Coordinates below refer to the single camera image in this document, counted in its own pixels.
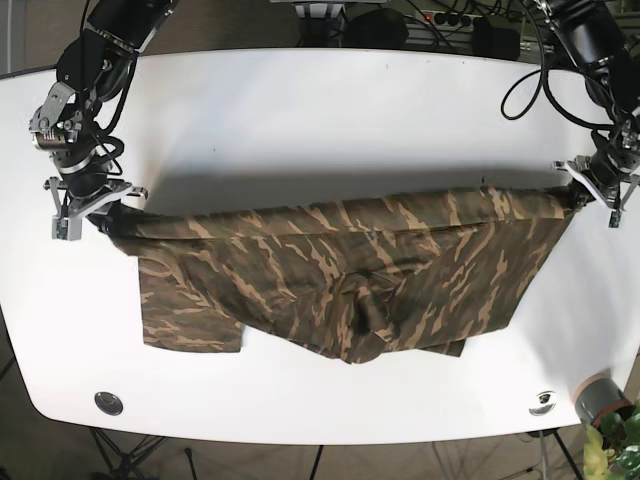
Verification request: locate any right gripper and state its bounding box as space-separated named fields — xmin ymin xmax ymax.
xmin=42 ymin=135 xmax=148 ymax=241

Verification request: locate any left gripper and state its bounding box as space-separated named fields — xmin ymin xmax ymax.
xmin=555 ymin=125 xmax=639 ymax=229

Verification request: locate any camouflage T-shirt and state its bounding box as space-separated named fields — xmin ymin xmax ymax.
xmin=94 ymin=187 xmax=581 ymax=364

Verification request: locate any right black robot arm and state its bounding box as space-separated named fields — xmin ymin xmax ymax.
xmin=29 ymin=1 xmax=177 ymax=241

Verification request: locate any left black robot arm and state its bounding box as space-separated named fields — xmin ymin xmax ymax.
xmin=503 ymin=1 xmax=639 ymax=228

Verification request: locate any left metal table grommet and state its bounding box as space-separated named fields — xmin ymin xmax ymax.
xmin=94 ymin=391 xmax=124 ymax=416

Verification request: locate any metal table grommet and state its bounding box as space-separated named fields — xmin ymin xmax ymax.
xmin=94 ymin=391 xmax=124 ymax=416
xmin=528 ymin=391 xmax=557 ymax=417

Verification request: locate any grey plant pot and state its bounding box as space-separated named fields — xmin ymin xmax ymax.
xmin=571 ymin=370 xmax=635 ymax=428

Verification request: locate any right metal table grommet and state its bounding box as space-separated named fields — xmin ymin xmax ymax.
xmin=528 ymin=391 xmax=557 ymax=417

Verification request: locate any green plant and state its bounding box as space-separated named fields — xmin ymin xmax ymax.
xmin=583 ymin=404 xmax=639 ymax=480

